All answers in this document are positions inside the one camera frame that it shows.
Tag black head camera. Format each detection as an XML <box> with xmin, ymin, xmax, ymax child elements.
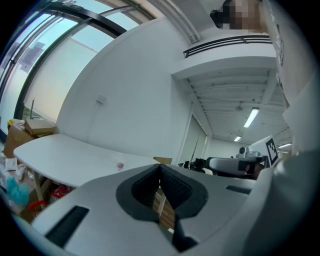
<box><xmin>209</xmin><ymin>8</ymin><xmax>226</xmax><ymax>27</ymax></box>

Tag black balcony railing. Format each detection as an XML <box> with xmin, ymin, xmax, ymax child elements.
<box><xmin>183</xmin><ymin>35</ymin><xmax>274</xmax><ymax>59</ymax></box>

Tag white wall cable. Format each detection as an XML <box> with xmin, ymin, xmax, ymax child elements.
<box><xmin>86</xmin><ymin>101</ymin><xmax>101</xmax><ymax>141</ymax></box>

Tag person's right hand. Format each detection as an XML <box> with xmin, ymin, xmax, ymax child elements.
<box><xmin>245</xmin><ymin>161</ymin><xmax>265</xmax><ymax>180</ymax></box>

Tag long ceiling light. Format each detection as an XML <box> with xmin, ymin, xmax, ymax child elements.
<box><xmin>243</xmin><ymin>106</ymin><xmax>260</xmax><ymax>129</ymax></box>

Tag red metal frame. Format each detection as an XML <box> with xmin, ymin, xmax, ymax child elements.
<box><xmin>29</xmin><ymin>184</ymin><xmax>69</xmax><ymax>214</ymax></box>

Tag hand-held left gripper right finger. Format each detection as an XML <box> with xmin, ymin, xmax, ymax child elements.
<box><xmin>159</xmin><ymin>163</ymin><xmax>258</xmax><ymax>245</ymax></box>

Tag white camera device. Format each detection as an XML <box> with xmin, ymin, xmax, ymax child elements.
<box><xmin>238</xmin><ymin>146</ymin><xmax>251</xmax><ymax>159</ymax></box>

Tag white plastic packets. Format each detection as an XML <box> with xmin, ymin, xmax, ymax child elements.
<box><xmin>0</xmin><ymin>151</ymin><xmax>27</xmax><ymax>181</ymax></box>

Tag person's head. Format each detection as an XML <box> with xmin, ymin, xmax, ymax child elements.
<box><xmin>221</xmin><ymin>0</ymin><xmax>264</xmax><ymax>34</ymax></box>

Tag teal plastic bag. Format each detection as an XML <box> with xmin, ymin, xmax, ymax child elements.
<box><xmin>5</xmin><ymin>176</ymin><xmax>31</xmax><ymax>207</ymax></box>

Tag white ceiling pipes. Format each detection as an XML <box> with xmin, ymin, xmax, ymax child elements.
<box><xmin>159</xmin><ymin>0</ymin><xmax>201</xmax><ymax>44</ymax></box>

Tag white table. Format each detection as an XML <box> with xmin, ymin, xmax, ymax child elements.
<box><xmin>13</xmin><ymin>133</ymin><xmax>173</xmax><ymax>188</ymax></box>

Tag flat cardboard box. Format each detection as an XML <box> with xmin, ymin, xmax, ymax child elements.
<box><xmin>24</xmin><ymin>118</ymin><xmax>57</xmax><ymax>135</ymax></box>

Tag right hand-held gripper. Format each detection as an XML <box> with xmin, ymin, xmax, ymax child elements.
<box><xmin>206</xmin><ymin>134</ymin><xmax>280</xmax><ymax>180</ymax></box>

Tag brown cardboard box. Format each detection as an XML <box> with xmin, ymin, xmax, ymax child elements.
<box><xmin>152</xmin><ymin>156</ymin><xmax>173</xmax><ymax>166</ymax></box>

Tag large cardboard box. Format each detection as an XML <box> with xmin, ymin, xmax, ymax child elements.
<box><xmin>3</xmin><ymin>123</ymin><xmax>38</xmax><ymax>160</ymax></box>

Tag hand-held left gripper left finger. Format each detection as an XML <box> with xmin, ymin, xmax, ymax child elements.
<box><xmin>31</xmin><ymin>163</ymin><xmax>181</xmax><ymax>256</ymax></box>

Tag black equipment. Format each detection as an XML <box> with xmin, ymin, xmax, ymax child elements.
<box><xmin>183</xmin><ymin>157</ymin><xmax>213</xmax><ymax>175</ymax></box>

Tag black window frame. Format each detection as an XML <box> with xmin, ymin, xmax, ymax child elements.
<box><xmin>0</xmin><ymin>0</ymin><xmax>157</xmax><ymax>142</ymax></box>

